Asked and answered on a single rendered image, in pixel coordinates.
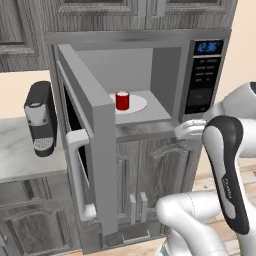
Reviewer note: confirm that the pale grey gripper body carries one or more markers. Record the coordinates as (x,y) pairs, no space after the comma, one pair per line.
(190,129)

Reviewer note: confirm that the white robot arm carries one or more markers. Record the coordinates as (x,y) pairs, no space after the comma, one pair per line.
(230,186)

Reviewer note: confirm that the grey microwave oven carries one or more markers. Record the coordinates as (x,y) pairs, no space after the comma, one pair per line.
(203,83)

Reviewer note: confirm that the white microwave turntable plate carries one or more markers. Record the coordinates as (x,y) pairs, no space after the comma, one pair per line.
(137,103)

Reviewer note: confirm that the red mug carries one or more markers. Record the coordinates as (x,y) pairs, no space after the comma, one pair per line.
(122,101)

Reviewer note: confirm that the grey microwave door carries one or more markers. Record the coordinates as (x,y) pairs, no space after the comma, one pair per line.
(100,133)

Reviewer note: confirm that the grey wood base cupboard door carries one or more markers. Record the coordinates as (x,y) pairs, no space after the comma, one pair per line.
(166,170)
(124,180)
(36,230)

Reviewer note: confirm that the grey wood drawer front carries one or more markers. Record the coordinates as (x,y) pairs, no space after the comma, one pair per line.
(20,190)
(113,240)

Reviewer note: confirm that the black and grey coffee machine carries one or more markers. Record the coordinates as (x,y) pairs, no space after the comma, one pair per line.
(41,116)

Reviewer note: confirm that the grey wood wall cupboard door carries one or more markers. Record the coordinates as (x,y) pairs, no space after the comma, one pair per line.
(96,15)
(20,33)
(196,15)

